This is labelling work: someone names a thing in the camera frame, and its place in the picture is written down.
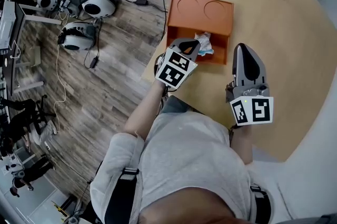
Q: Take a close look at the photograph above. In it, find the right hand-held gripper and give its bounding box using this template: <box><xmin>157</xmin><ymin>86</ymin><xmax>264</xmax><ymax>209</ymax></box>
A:
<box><xmin>225</xmin><ymin>43</ymin><xmax>274</xmax><ymax>126</ymax></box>

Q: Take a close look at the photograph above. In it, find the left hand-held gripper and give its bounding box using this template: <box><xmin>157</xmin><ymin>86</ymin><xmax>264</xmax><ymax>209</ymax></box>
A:
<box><xmin>154</xmin><ymin>38</ymin><xmax>201</xmax><ymax>91</ymax></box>

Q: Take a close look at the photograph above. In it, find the clear plastic packet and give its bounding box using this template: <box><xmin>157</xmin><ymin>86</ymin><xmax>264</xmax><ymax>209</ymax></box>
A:
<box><xmin>194</xmin><ymin>31</ymin><xmax>215</xmax><ymax>57</ymax></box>

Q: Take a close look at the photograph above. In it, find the orange plastic tray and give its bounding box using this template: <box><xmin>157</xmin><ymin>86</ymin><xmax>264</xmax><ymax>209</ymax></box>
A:
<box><xmin>165</xmin><ymin>0</ymin><xmax>235</xmax><ymax>66</ymax></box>

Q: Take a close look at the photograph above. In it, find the person's left forearm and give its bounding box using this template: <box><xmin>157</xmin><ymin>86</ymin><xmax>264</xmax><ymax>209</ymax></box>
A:
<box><xmin>123</xmin><ymin>80</ymin><xmax>170</xmax><ymax>141</ymax></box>

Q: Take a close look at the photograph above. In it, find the person's right forearm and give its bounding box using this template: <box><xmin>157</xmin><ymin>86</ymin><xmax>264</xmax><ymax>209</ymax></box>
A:
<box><xmin>231</xmin><ymin>124</ymin><xmax>255</xmax><ymax>165</ymax></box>

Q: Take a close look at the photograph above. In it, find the white pod backpack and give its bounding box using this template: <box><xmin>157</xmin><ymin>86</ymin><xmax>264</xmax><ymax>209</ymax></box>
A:
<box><xmin>58</xmin><ymin>21</ymin><xmax>97</xmax><ymax>52</ymax></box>
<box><xmin>81</xmin><ymin>0</ymin><xmax>118</xmax><ymax>19</ymax></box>
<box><xmin>36</xmin><ymin>0</ymin><xmax>62</xmax><ymax>12</ymax></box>
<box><xmin>56</xmin><ymin>0</ymin><xmax>89</xmax><ymax>18</ymax></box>

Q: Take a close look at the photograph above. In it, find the person's light grey t-shirt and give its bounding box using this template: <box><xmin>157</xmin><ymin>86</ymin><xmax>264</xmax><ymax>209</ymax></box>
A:
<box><xmin>90</xmin><ymin>112</ymin><xmax>264</xmax><ymax>224</ymax></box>

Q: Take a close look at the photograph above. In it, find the black office chair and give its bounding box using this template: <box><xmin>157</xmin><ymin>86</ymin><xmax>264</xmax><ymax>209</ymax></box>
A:
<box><xmin>7</xmin><ymin>95</ymin><xmax>56</xmax><ymax>138</ymax></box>

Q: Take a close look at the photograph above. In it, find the grey standing desk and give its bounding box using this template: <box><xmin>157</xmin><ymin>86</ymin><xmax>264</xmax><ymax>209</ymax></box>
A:
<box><xmin>0</xmin><ymin>0</ymin><xmax>63</xmax><ymax>95</ymax></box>

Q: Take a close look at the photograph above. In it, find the white floor cable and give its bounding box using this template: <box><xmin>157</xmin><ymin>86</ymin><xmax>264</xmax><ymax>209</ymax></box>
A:
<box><xmin>53</xmin><ymin>40</ymin><xmax>67</xmax><ymax>132</ymax></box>

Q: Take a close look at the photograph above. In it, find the black backpack shoulder strap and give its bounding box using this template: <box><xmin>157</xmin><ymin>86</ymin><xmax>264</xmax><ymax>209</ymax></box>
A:
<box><xmin>249</xmin><ymin>183</ymin><xmax>272</xmax><ymax>224</ymax></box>
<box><xmin>104</xmin><ymin>167</ymin><xmax>141</xmax><ymax>224</ymax></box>

